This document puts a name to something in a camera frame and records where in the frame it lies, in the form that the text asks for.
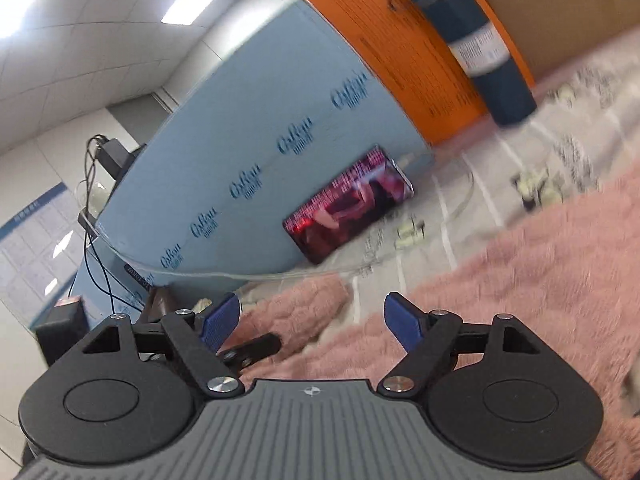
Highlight black power adapter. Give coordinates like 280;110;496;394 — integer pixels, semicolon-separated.
96;137;142;182

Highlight orange printed board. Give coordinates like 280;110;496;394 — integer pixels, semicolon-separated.
305;0;537;147

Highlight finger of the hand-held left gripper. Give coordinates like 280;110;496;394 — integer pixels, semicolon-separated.
219;332;282;373

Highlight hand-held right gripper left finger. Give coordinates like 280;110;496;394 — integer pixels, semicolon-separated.
79;291;241;401

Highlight red snack packet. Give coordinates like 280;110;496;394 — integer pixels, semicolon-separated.
282;144;414;265

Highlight black box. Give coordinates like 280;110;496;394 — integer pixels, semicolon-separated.
32;297;90;369

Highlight grey printed bed sheet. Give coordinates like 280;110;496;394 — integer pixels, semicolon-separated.
244;35;640;313

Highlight brown cardboard panel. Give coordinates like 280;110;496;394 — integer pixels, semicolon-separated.
449;0;640;80

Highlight black cable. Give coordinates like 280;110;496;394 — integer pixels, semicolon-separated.
67;134;152;317

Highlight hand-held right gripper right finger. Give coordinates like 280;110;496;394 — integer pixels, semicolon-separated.
376;291;549;399

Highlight light blue foam board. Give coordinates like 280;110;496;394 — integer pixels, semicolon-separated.
69;0;437;322

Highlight pink fluffy garment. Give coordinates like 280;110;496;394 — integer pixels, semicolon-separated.
234;165;640;480

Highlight dark blue bottle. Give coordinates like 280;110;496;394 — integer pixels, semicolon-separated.
389;0;539;129

